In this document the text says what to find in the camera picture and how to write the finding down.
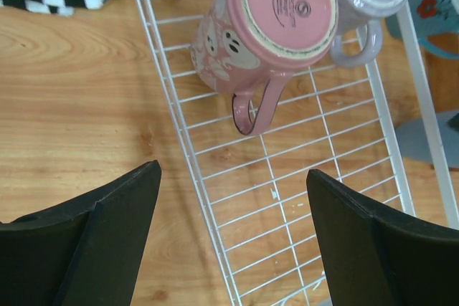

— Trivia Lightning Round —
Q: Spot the white wire dish rack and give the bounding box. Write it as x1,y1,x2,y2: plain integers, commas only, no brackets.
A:
135,0,458,305

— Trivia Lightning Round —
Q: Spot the blue floral mug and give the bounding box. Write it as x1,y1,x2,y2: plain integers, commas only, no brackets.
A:
408,0,458,59

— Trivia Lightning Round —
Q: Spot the plain blue cup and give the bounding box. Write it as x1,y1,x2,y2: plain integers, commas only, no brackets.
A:
395,110,458,171

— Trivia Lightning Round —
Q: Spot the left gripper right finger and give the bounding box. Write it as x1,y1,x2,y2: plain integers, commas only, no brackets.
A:
306,169,458,305

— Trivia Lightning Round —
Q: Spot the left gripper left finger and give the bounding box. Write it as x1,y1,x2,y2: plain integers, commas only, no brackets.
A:
1,161,161,305

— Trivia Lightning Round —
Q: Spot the pink ghost mug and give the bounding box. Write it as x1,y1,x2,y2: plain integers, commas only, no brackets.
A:
191,0,338,135

